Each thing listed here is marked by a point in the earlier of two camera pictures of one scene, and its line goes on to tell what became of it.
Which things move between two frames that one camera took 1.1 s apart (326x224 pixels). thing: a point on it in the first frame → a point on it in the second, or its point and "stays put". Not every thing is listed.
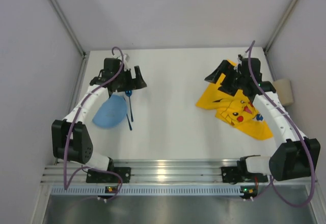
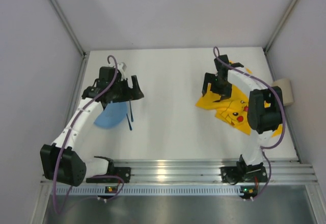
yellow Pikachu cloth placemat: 238,110 stays put
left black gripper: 131,79 → 126,90
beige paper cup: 284,89 stays put
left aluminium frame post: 63,17 stays put
